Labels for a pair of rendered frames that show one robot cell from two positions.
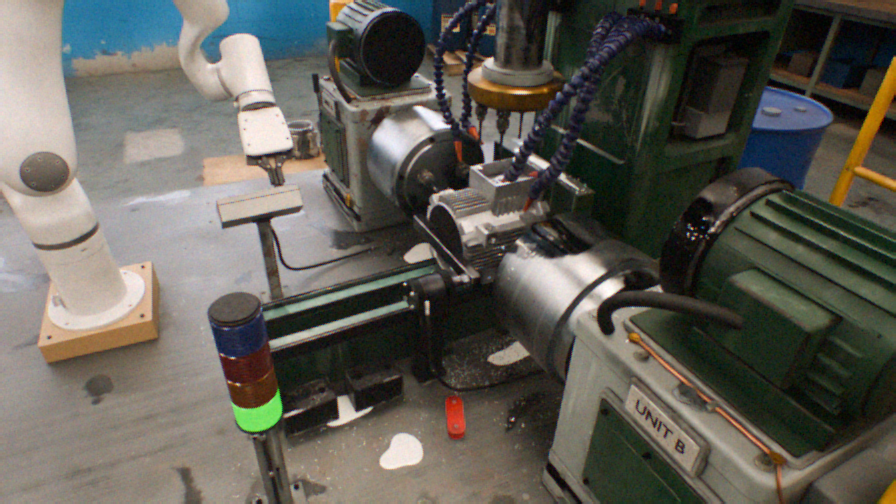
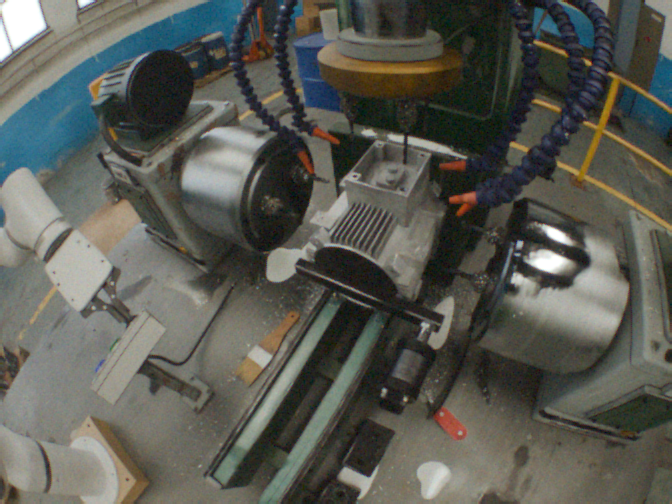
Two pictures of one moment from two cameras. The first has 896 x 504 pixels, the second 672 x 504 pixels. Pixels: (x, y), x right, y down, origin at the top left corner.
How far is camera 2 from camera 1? 0.77 m
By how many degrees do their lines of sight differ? 26
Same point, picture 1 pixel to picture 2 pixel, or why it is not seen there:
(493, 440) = (485, 417)
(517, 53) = (410, 15)
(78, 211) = (27, 462)
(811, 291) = not seen: outside the picture
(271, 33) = (76, 136)
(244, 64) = (22, 208)
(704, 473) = not seen: outside the picture
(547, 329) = (578, 358)
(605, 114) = not seen: hidden behind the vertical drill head
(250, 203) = (119, 367)
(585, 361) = (631, 376)
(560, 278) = (586, 307)
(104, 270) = (78, 473)
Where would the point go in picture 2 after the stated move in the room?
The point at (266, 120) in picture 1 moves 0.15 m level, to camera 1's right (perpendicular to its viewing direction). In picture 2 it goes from (71, 256) to (142, 207)
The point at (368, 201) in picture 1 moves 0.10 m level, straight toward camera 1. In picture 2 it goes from (203, 243) to (219, 266)
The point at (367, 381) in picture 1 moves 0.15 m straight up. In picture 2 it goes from (372, 461) to (373, 462)
